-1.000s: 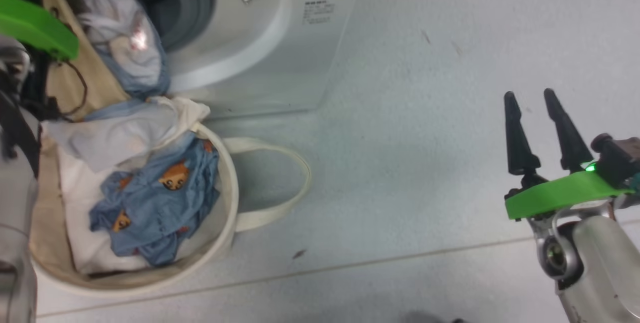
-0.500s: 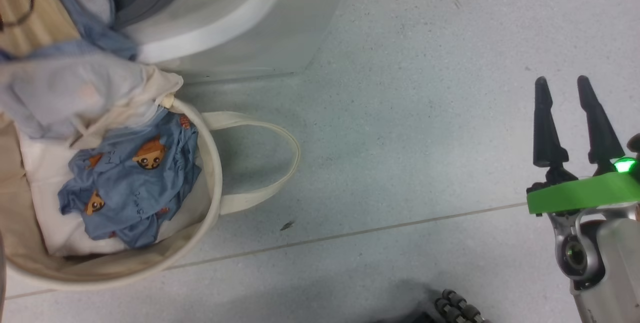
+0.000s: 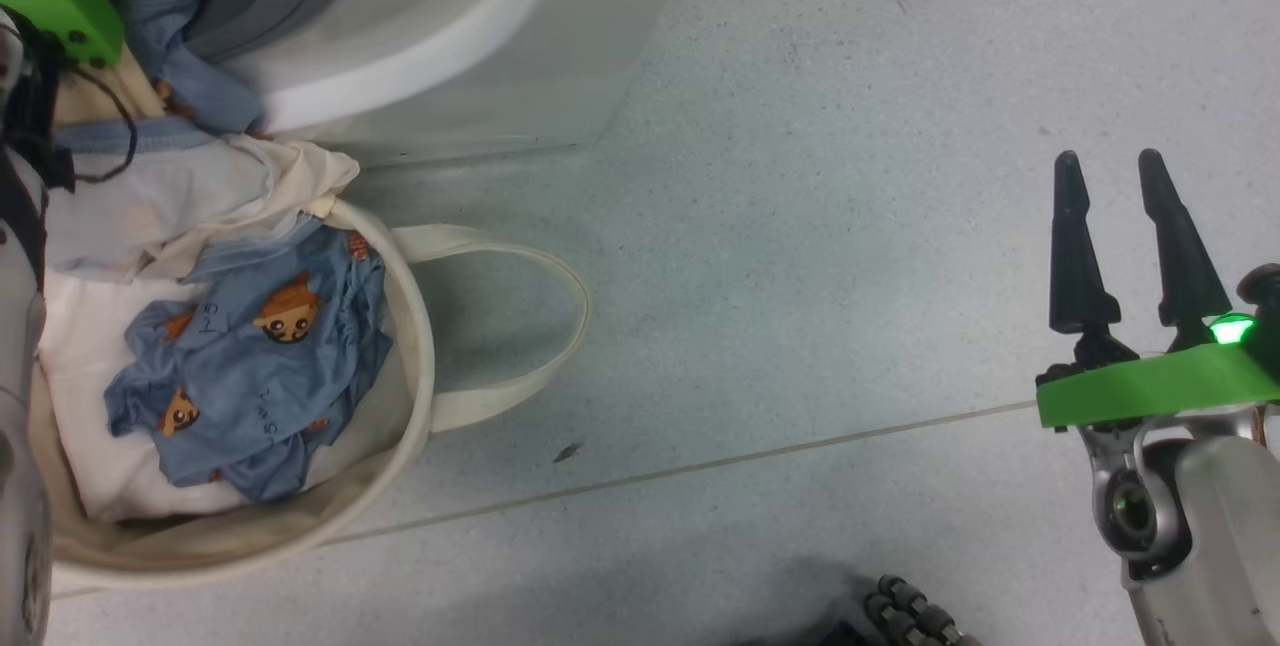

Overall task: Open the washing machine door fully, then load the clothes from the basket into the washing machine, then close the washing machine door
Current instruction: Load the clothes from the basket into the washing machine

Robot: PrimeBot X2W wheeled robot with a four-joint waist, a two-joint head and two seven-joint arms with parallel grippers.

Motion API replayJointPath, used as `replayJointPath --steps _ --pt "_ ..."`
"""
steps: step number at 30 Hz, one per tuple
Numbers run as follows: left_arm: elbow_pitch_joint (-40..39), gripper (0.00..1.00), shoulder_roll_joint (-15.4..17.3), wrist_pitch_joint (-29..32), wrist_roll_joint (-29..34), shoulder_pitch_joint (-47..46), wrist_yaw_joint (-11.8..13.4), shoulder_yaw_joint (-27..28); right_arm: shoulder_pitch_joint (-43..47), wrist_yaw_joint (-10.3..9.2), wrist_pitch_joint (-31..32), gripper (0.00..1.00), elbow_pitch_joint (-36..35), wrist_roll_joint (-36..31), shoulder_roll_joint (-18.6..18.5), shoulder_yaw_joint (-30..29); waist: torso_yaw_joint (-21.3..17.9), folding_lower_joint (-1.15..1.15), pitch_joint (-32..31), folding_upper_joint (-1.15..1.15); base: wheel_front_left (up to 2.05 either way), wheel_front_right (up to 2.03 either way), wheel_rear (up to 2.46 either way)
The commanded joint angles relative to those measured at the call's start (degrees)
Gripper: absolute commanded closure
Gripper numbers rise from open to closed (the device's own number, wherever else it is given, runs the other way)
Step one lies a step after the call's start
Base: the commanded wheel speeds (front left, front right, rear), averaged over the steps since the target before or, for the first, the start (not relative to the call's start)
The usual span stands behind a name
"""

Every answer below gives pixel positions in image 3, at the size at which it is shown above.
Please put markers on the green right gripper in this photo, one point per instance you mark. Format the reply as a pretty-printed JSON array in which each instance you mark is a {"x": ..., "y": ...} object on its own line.
[{"x": 1150, "y": 386}]

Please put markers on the pale cream and blue garment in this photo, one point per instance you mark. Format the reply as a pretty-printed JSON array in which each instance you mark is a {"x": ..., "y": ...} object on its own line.
[{"x": 180, "y": 196}]

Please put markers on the blue garment with orange print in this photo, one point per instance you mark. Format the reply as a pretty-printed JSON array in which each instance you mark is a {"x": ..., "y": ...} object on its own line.
[{"x": 260, "y": 376}]

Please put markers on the white front-load washing machine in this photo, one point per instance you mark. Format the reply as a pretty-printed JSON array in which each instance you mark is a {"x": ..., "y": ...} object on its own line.
[{"x": 560, "y": 76}]

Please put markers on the cream canvas laundry basket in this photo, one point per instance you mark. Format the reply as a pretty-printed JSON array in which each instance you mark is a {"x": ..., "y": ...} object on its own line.
[{"x": 250, "y": 536}]

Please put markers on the white liner bag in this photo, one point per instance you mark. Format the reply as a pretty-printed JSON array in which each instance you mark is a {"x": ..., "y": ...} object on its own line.
[{"x": 90, "y": 466}]

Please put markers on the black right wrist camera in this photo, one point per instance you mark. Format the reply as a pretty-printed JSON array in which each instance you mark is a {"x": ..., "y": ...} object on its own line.
[{"x": 1265, "y": 296}]

